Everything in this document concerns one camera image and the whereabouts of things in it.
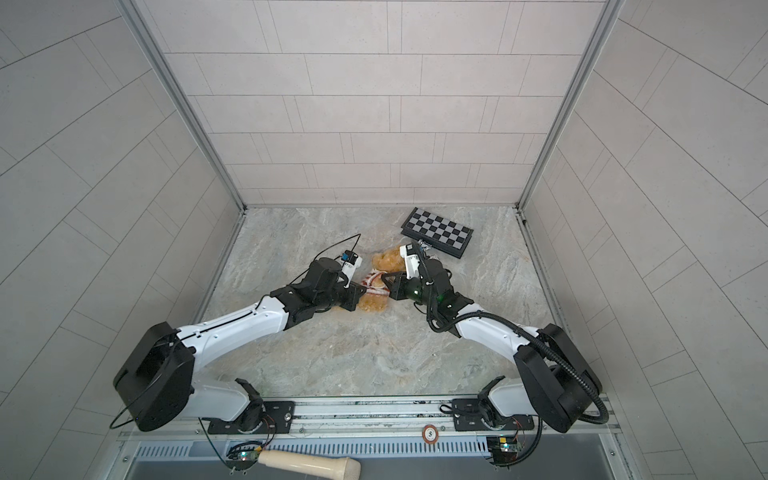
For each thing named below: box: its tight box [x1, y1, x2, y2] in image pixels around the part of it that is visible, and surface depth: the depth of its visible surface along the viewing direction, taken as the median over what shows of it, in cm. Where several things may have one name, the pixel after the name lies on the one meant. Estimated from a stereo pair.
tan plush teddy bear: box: [358, 246, 405, 313], surface depth 84 cm
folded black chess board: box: [400, 207, 474, 259], surface depth 107 cm
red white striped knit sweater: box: [362, 268, 390, 296], surface depth 82 cm
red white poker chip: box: [422, 424, 439, 445], surface depth 71 cm
